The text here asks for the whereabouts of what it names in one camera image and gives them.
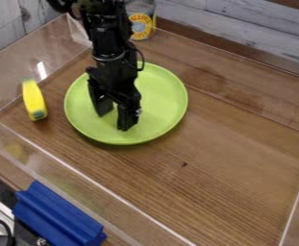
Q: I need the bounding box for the clear acrylic enclosure wall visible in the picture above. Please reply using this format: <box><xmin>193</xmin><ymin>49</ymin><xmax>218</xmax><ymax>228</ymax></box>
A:
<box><xmin>0</xmin><ymin>17</ymin><xmax>299</xmax><ymax>246</ymax></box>

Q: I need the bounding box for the yellow toy banana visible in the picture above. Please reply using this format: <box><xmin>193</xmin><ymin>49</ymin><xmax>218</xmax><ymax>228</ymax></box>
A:
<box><xmin>22</xmin><ymin>78</ymin><xmax>48</xmax><ymax>121</ymax></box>

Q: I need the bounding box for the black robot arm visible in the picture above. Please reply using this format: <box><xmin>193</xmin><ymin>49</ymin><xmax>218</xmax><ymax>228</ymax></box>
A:
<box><xmin>47</xmin><ymin>0</ymin><xmax>145</xmax><ymax>131</ymax></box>

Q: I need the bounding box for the yellow labelled tin can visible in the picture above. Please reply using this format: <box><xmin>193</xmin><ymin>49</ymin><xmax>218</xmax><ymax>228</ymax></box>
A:
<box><xmin>126</xmin><ymin>0</ymin><xmax>157</xmax><ymax>41</ymax></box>

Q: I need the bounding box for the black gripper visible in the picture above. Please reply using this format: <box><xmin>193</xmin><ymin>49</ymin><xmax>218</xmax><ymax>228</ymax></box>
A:
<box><xmin>83</xmin><ymin>56</ymin><xmax>145</xmax><ymax>132</ymax></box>

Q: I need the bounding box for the blue plastic clamp block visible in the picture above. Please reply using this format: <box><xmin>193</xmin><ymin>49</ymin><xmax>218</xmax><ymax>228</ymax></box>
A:
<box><xmin>14</xmin><ymin>181</ymin><xmax>107</xmax><ymax>246</ymax></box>

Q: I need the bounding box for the green round plate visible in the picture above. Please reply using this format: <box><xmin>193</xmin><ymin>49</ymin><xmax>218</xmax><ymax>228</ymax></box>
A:
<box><xmin>64</xmin><ymin>62</ymin><xmax>189</xmax><ymax>145</ymax></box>

